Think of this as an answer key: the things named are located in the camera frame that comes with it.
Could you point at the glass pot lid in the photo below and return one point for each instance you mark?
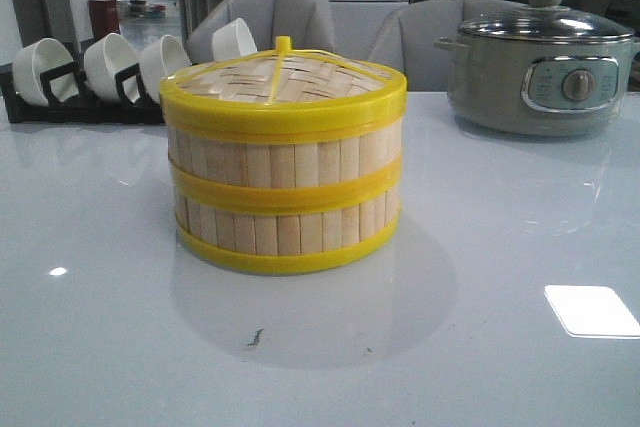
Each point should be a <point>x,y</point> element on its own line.
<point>547,21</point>

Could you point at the bamboo steamer basket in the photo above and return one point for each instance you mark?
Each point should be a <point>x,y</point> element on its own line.
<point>297,178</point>
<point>287,244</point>

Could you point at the green electric cooking pot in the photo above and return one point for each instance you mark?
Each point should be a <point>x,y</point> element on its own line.
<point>538,88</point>

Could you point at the woven bamboo steamer lid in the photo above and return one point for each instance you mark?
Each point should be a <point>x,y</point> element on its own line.
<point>283,95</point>

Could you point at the white bowl far left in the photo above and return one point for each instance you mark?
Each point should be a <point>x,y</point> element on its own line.
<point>31,61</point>

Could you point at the red bin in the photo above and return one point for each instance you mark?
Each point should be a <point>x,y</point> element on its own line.
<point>104,18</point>

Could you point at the grey chair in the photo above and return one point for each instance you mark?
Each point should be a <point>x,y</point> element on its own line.
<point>309,24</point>
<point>407,36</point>

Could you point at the black dish rack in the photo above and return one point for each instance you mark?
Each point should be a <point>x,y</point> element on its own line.
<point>134,105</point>

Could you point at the white bowl rightmost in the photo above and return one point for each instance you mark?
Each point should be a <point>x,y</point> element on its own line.
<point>232,41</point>

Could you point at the white bowl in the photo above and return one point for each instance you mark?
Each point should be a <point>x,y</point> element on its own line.
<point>160,59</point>
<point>31,61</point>
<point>232,41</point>
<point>103,60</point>

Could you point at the grey chair right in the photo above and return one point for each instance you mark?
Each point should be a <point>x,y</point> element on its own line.
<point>407,36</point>

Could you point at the grey chair left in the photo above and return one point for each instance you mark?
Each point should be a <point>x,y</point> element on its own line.
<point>309,24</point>

